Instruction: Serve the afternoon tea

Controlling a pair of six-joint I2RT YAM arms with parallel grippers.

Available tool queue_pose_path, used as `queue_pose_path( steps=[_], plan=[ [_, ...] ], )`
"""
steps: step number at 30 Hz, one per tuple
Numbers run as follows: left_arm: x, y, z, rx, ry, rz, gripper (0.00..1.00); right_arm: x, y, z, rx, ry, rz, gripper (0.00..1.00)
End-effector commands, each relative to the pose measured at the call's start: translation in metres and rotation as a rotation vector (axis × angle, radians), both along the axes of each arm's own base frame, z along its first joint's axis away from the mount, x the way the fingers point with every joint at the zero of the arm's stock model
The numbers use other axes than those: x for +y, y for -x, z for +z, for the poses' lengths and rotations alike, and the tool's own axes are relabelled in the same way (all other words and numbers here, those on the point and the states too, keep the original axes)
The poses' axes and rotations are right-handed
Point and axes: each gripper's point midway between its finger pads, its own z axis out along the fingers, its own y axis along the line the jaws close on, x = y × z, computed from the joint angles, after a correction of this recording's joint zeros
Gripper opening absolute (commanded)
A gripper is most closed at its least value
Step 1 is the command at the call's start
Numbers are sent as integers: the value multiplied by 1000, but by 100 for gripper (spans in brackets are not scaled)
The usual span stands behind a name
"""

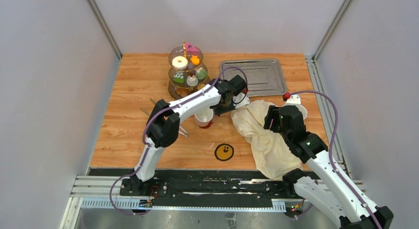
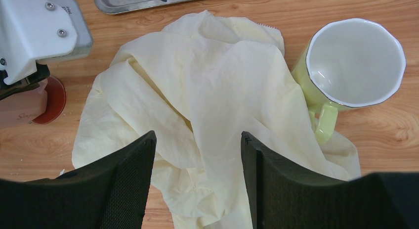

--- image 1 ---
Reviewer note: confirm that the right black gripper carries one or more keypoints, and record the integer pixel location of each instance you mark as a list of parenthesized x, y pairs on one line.
[(273, 114)]

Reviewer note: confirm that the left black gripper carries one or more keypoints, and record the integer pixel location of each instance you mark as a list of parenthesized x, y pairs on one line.
[(217, 110)]

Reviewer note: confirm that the green cupcake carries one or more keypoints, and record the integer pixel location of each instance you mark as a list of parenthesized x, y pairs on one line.
[(201, 73)]

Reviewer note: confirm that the green mug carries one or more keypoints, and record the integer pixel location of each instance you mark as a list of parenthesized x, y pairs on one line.
[(303, 110)]

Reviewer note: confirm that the metal baking tray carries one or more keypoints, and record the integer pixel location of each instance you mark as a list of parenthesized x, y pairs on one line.
[(265, 76)]

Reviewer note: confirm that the pink mug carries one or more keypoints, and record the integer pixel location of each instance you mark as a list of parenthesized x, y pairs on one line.
[(204, 116)]

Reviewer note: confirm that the white cupcake with cherry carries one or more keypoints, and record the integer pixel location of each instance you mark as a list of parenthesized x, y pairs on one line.
[(192, 80)]

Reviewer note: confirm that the orange pastry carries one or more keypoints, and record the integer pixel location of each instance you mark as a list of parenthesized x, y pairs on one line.
[(195, 60)]

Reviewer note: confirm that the three-tier glass cake stand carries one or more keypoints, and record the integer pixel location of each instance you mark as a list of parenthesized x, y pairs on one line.
[(178, 90)]

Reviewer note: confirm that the green cake slice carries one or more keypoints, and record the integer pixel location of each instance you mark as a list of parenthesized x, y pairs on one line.
[(179, 77)]

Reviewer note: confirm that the white ring donut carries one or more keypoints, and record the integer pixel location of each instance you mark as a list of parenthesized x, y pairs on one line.
[(179, 62)]

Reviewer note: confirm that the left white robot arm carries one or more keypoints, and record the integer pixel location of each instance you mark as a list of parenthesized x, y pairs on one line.
[(163, 124)]

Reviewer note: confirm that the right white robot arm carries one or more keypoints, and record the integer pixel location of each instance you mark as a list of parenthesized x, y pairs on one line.
[(343, 203)]

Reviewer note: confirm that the cream cloth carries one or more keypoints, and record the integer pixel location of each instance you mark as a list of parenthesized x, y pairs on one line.
[(271, 155)]

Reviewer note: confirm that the red round coaster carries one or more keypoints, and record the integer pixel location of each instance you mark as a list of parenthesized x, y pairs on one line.
[(208, 125)]

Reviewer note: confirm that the yellow smiley coaster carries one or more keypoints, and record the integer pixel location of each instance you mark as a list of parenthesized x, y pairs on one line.
[(224, 152)]

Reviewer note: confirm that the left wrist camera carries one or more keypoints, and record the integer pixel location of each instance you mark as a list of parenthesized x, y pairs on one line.
[(240, 101)]

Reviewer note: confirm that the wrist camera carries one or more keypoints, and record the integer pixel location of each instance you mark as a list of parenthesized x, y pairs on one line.
[(293, 100), (240, 101)]

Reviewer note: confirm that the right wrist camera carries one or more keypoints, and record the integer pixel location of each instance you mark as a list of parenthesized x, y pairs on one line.
[(293, 100)]

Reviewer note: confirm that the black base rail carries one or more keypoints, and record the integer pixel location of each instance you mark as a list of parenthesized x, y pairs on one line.
[(209, 188)]

